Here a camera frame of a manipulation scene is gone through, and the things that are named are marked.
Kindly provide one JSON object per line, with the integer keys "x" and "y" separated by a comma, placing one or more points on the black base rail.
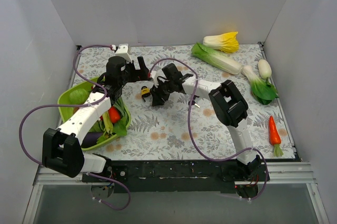
{"x": 181, "y": 175}

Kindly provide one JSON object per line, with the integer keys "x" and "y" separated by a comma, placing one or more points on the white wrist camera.
{"x": 154, "y": 77}
{"x": 123, "y": 50}

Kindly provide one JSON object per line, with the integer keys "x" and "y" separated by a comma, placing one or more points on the purple eggplant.
{"x": 91, "y": 139}

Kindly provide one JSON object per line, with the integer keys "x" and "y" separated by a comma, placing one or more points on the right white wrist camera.
{"x": 154, "y": 77}

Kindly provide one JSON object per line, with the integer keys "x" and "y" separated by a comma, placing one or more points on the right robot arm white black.
{"x": 228, "y": 104}

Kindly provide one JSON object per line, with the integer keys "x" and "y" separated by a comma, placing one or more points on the green beans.
{"x": 120, "y": 106}

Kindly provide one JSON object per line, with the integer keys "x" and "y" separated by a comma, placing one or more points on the orange bell pepper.
{"x": 114, "y": 114}

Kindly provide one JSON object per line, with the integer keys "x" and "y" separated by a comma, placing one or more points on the bok choy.
{"x": 264, "y": 92}

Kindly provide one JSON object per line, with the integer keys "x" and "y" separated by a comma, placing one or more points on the green round cabbage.
{"x": 78, "y": 96}

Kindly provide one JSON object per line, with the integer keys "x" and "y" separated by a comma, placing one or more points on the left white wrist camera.
{"x": 123, "y": 50}

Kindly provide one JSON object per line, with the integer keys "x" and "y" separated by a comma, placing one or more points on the green plastic basket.
{"x": 67, "y": 112}

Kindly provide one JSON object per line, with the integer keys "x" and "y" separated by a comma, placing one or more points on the green leafy vegetable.
{"x": 114, "y": 130}

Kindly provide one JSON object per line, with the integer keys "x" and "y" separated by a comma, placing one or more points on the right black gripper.
{"x": 160, "y": 91}

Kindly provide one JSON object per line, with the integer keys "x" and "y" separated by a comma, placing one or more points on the yellow white cabbage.
{"x": 226, "y": 42}

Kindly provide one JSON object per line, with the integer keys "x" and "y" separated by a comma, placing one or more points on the floral table mat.
{"x": 161, "y": 132}

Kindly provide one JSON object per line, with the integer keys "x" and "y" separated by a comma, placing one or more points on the yellow padlock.
{"x": 145, "y": 92}

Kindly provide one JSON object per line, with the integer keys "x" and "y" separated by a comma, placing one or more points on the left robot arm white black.
{"x": 62, "y": 150}

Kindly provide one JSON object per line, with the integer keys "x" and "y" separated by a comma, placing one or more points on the black-headed keys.
{"x": 193, "y": 102}

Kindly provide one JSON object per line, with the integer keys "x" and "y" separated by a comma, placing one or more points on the orange carrot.
{"x": 275, "y": 139}

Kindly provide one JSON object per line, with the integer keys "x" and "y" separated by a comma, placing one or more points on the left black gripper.
{"x": 136, "y": 68}

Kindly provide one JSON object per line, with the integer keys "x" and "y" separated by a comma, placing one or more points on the green napa cabbage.
{"x": 216, "y": 58}

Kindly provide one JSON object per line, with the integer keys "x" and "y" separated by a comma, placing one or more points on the white radish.
{"x": 265, "y": 70}

